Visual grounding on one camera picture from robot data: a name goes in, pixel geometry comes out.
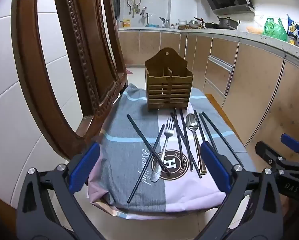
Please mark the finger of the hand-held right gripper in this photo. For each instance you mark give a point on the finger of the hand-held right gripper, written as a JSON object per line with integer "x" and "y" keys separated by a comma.
{"x": 264, "y": 152}
{"x": 290, "y": 142}

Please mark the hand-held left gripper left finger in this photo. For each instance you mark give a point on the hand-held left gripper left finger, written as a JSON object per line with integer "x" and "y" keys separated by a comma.
{"x": 85, "y": 165}

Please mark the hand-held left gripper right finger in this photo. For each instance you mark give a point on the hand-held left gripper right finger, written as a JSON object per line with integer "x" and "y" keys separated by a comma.
{"x": 214, "y": 166}

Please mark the steel spoon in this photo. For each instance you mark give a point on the steel spoon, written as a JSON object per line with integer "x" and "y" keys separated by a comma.
{"x": 192, "y": 122}

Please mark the steel fork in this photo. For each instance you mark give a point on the steel fork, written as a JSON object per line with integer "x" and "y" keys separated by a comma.
{"x": 166, "y": 133}

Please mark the wooden utensil holder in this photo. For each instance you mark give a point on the wooden utensil holder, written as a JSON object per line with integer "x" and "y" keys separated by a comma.
{"x": 168, "y": 90}

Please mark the grey pink printed cloth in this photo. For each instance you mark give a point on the grey pink printed cloth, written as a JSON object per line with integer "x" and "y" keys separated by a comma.
{"x": 129, "y": 155}

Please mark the glass jar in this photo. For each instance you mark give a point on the glass jar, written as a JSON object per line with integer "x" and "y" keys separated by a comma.
{"x": 292, "y": 40}

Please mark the pink dustpan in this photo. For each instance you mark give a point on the pink dustpan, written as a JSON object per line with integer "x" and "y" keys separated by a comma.
{"x": 129, "y": 72}

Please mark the white speckled kitchen countertop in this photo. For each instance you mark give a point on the white speckled kitchen countertop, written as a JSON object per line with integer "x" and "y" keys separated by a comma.
{"x": 264, "y": 40}

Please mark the green plastic bag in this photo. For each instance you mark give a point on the green plastic bag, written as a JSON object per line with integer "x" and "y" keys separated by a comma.
{"x": 274, "y": 30}

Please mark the blue snack bag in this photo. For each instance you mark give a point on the blue snack bag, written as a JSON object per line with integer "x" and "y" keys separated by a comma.
{"x": 293, "y": 28}

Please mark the orange plastic bag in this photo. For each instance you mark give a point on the orange plastic bag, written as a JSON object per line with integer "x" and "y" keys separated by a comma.
{"x": 254, "y": 29}

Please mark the grey cooking pot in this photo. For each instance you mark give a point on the grey cooking pot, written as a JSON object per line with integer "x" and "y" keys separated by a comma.
{"x": 227, "y": 23}

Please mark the black frying pan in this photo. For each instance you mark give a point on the black frying pan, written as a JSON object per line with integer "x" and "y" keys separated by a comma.
{"x": 210, "y": 25}

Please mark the yellow box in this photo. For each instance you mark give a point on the yellow box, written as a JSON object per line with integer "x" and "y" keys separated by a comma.
{"x": 127, "y": 23}

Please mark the white bowl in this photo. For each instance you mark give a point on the white bowl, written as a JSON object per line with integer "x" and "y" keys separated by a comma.
{"x": 182, "y": 22}

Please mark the steel faucet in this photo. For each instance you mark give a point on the steel faucet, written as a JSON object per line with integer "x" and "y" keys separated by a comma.
{"x": 146, "y": 17}

